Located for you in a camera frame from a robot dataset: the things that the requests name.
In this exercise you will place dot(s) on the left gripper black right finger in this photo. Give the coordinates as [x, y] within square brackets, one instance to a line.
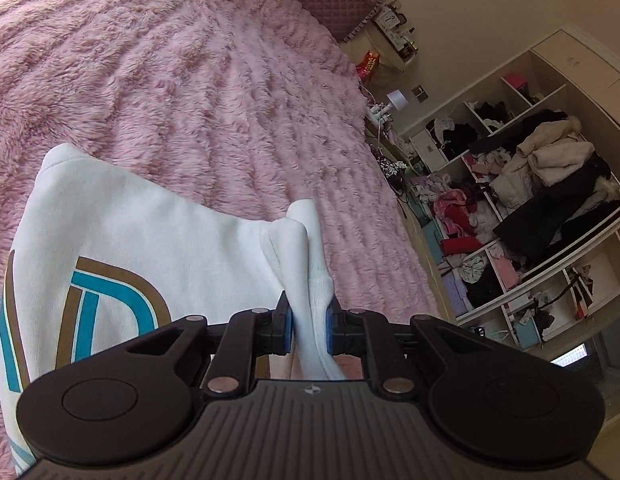
[380, 345]

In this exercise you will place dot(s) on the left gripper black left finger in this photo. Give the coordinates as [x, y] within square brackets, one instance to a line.
[236, 346]

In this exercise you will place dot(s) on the white printed sweatshirt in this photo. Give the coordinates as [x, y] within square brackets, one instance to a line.
[102, 256]

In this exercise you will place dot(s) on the white open wardrobe shelf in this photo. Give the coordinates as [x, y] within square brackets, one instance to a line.
[545, 277]

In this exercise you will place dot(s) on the white bedside lamp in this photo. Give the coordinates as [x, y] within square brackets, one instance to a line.
[396, 100]

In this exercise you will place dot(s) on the beige coat pile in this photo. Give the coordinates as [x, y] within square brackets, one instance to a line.
[552, 152]

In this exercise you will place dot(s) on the red snack bag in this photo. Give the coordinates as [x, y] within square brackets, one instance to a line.
[368, 66]

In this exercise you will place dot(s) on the pink fluffy bed blanket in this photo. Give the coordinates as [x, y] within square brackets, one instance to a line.
[242, 106]

